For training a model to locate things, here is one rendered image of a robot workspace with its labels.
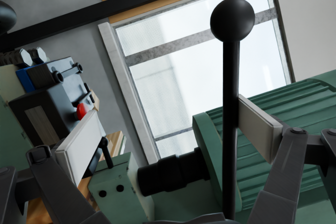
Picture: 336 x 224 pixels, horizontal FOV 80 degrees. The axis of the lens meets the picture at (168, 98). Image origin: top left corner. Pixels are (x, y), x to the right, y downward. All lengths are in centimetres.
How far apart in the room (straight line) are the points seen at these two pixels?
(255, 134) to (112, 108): 160
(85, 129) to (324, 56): 204
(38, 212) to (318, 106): 41
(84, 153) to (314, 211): 38
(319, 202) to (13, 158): 45
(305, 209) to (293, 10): 170
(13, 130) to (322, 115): 41
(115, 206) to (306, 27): 189
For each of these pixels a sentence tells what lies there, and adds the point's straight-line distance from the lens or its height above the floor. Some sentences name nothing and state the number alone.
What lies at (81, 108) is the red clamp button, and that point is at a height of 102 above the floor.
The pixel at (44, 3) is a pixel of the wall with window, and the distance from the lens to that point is 192.
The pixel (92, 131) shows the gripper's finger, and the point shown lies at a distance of 19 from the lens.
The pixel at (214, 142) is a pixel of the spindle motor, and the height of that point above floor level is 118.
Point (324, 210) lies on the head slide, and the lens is 46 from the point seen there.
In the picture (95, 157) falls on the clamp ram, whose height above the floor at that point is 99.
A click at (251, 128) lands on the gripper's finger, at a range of 17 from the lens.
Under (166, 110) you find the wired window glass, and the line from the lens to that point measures 176.
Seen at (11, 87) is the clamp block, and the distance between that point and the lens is 31.
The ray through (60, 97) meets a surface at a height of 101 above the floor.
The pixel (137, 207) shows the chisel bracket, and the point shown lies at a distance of 39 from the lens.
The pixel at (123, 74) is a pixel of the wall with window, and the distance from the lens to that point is 161.
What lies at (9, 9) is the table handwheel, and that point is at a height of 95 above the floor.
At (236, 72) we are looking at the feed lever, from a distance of 18.
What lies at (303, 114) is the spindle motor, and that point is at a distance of 35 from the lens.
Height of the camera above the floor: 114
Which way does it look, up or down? 1 degrees down
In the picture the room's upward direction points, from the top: 72 degrees clockwise
